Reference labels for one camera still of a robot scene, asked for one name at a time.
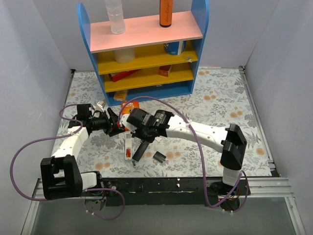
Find black remote control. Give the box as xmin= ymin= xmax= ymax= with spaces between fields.
xmin=132 ymin=141 xmax=150 ymax=162

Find black battery cover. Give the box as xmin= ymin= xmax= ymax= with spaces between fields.
xmin=153 ymin=151 xmax=166 ymax=163

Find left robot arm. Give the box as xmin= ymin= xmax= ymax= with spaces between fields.
xmin=40 ymin=104 xmax=125 ymax=200

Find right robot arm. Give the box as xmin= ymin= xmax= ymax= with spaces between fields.
xmin=121 ymin=108 xmax=247 ymax=195

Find orange razor box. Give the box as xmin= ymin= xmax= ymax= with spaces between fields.
xmin=121 ymin=101 xmax=140 ymax=118

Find yellow packet on shelf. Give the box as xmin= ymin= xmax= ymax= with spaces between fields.
xmin=113 ymin=90 xmax=128 ymax=102

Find red box on shelf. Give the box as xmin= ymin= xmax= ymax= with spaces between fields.
xmin=108 ymin=69 xmax=140 ymax=82

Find orange box on shelf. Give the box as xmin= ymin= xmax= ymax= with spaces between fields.
xmin=158 ymin=65 xmax=173 ymax=77

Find white cup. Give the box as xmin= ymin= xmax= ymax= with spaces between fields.
xmin=113 ymin=47 xmax=135 ymax=64

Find blue shelf unit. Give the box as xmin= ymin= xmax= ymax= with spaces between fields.
xmin=77 ymin=0 xmax=209 ymax=106

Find floral table mat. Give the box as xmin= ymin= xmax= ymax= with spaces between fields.
xmin=52 ymin=70 xmax=271 ymax=185

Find blue white can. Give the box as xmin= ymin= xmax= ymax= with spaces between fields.
xmin=164 ymin=41 xmax=186 ymax=55

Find clear plastic bottle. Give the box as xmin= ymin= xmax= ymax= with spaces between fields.
xmin=105 ymin=0 xmax=126 ymax=35

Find orange cologne bottle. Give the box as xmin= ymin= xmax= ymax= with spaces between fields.
xmin=159 ymin=0 xmax=173 ymax=27

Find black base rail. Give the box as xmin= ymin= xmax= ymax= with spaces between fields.
xmin=73 ymin=171 xmax=279 ymax=209

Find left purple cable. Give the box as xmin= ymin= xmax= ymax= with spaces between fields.
xmin=9 ymin=103 xmax=125 ymax=220

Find aluminium frame rail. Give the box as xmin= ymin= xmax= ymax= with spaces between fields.
xmin=31 ymin=177 xmax=305 ymax=235

